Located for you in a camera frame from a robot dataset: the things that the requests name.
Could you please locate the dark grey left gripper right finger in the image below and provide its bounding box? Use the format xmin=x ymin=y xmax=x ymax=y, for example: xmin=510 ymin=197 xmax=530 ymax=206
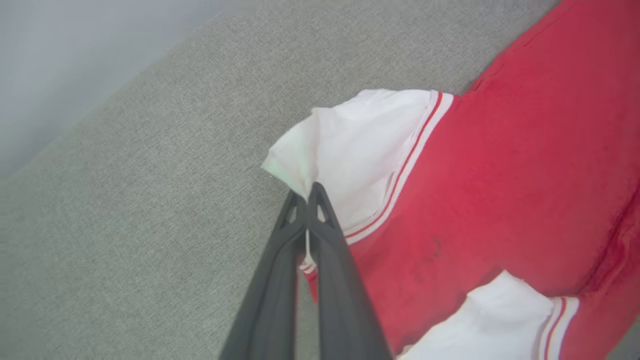
xmin=307 ymin=182 xmax=394 ymax=360

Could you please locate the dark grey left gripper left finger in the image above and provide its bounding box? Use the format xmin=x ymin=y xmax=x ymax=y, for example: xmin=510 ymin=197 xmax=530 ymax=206
xmin=220 ymin=191 xmax=308 ymax=360

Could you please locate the red and white basketball jersey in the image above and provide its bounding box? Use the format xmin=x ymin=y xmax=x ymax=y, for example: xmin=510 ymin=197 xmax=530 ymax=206
xmin=261 ymin=0 xmax=640 ymax=360

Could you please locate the grey fabric sofa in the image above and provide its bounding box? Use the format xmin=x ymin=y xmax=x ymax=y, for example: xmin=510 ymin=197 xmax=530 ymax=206
xmin=0 ymin=0 xmax=640 ymax=360

